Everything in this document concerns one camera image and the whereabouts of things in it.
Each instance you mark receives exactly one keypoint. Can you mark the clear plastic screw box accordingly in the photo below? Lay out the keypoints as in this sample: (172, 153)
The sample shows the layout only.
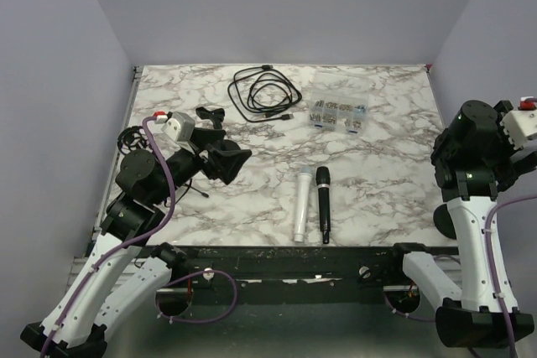
(339, 102)

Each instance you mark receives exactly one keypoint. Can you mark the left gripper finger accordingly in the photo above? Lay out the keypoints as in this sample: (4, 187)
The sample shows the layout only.
(201, 138)
(225, 160)

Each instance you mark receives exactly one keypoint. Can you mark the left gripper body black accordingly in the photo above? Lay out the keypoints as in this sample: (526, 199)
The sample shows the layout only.
(185, 165)

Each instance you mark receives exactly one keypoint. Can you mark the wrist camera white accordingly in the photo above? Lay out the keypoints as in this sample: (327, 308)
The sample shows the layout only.
(520, 125)
(177, 126)

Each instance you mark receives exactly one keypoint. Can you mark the right black round-base stand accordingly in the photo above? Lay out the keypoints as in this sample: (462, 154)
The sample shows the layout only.
(443, 222)

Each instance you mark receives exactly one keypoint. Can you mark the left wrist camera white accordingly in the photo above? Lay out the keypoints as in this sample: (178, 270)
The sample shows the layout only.
(177, 126)

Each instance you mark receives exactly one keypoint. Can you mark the black tripod mic stand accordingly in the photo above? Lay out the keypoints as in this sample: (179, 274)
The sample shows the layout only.
(133, 138)

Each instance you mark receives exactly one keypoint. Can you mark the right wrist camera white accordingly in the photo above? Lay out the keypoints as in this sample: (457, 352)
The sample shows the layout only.
(520, 125)

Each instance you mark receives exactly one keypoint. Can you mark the black round-base mic stand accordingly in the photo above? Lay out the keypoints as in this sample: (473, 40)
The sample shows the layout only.
(215, 116)

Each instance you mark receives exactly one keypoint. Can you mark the black microphone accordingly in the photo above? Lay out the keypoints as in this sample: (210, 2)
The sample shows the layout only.
(323, 184)

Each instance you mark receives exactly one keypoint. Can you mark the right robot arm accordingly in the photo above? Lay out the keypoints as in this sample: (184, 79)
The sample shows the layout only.
(474, 161)

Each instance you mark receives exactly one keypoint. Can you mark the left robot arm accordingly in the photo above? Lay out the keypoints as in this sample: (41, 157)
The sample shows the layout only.
(83, 322)

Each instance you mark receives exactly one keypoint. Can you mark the white microphone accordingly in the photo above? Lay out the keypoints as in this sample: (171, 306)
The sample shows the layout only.
(303, 183)

